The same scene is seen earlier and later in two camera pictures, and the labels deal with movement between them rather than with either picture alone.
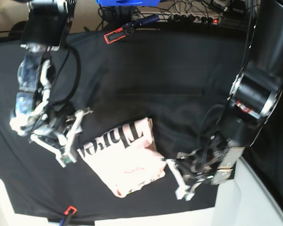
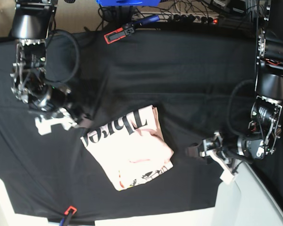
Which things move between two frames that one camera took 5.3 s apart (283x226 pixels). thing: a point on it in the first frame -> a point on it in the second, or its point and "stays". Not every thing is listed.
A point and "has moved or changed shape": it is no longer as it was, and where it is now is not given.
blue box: (129, 2) stays
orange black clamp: (128, 28) stays
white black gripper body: (193, 167) -> (233, 151)
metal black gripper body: (60, 137) -> (44, 126)
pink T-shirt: (126, 158) has moved or changed shape
